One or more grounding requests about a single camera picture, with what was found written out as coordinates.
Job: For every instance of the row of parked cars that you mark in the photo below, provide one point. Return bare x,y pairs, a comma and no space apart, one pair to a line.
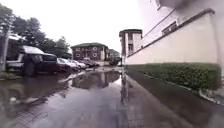
43,63

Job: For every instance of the row of trees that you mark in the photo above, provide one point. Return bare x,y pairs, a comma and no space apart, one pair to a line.
31,33

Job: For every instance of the white boundary wall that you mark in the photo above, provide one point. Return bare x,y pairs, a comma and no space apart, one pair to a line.
180,45

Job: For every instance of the grey brick paved road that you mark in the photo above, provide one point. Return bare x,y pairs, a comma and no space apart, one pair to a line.
100,115

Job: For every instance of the green hedge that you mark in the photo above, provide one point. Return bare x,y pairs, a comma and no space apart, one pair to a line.
186,75

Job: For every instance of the white and brown building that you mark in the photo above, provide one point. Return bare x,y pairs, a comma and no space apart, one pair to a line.
130,41

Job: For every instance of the large water puddle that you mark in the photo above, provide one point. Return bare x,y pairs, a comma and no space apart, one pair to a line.
90,81

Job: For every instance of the dark wet footpath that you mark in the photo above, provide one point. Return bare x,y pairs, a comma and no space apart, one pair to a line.
156,106

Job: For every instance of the street lamp pole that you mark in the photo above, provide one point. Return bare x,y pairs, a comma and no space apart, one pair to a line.
4,50

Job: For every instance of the dark brick building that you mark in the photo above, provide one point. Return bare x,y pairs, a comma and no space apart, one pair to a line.
88,52

